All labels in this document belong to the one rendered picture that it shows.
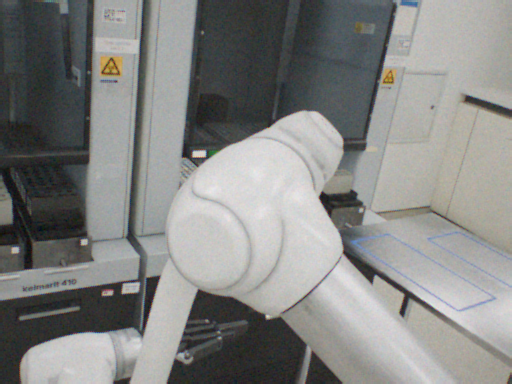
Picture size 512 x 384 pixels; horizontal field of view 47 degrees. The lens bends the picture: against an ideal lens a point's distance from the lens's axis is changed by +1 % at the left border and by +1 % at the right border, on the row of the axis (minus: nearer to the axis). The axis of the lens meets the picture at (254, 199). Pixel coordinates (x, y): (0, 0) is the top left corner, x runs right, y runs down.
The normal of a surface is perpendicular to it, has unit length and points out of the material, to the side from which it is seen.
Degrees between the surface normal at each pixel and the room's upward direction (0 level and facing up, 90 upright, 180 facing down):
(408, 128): 90
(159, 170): 90
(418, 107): 90
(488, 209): 90
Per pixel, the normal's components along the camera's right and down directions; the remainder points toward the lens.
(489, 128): -0.86, 0.07
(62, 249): 0.49, 0.40
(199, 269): -0.39, 0.18
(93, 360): 0.47, -0.53
